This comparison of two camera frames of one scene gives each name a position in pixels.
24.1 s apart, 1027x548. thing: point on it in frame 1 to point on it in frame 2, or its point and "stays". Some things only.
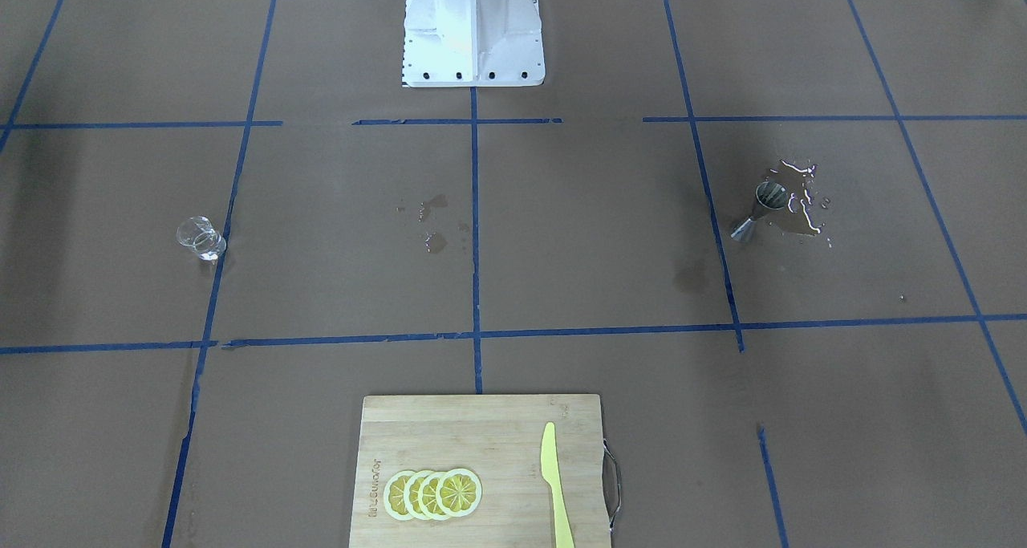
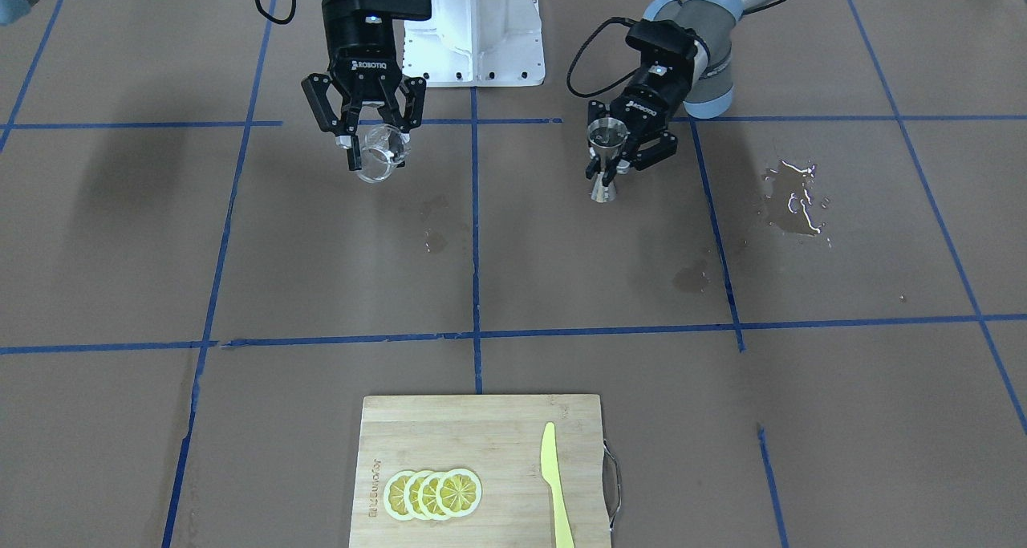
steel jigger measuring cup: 769,196 to 606,137
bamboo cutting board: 499,439 stays
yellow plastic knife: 551,472 stays
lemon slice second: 411,495 stays
